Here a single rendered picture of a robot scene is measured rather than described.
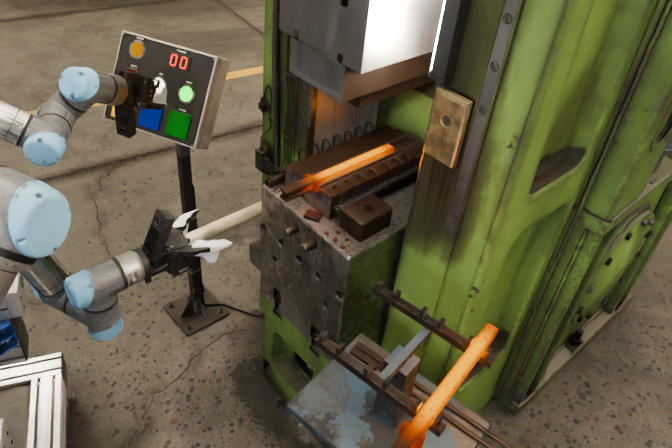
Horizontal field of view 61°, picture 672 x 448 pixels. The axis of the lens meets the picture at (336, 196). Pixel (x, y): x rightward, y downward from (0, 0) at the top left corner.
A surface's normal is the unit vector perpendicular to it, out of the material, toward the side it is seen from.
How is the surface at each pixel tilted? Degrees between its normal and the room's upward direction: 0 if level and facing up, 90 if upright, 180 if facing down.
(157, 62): 60
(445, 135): 90
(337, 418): 0
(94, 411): 0
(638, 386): 0
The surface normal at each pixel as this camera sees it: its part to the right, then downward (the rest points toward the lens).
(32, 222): 0.93, 0.22
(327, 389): 0.09, -0.80
